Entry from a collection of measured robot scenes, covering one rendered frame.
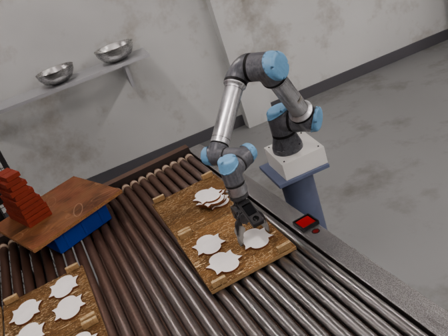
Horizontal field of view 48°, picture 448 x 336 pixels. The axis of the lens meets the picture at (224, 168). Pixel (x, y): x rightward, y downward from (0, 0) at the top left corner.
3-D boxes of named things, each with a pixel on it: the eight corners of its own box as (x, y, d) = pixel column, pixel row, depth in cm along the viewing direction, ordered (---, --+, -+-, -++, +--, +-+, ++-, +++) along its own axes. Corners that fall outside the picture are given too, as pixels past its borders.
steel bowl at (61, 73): (78, 72, 469) (72, 59, 463) (79, 79, 438) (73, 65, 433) (42, 86, 464) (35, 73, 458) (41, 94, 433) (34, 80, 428)
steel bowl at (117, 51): (135, 50, 478) (129, 36, 472) (140, 56, 446) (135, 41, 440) (98, 64, 473) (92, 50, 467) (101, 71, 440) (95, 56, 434)
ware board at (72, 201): (75, 178, 285) (73, 175, 285) (123, 192, 249) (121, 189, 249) (-7, 229, 258) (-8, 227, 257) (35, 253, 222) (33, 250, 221)
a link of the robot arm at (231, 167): (241, 151, 183) (229, 163, 177) (249, 177, 187) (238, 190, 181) (223, 151, 187) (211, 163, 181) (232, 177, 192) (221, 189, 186)
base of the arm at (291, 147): (295, 137, 257) (291, 119, 252) (308, 148, 244) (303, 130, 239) (269, 148, 255) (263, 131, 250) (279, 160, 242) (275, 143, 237)
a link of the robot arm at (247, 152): (232, 141, 197) (217, 155, 190) (257, 141, 191) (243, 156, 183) (237, 158, 201) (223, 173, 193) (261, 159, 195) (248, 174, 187)
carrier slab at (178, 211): (215, 176, 257) (214, 173, 257) (250, 205, 222) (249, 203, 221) (153, 207, 249) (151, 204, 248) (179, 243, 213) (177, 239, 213)
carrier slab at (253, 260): (250, 207, 221) (249, 203, 220) (297, 249, 185) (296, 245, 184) (178, 243, 213) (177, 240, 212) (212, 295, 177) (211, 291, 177)
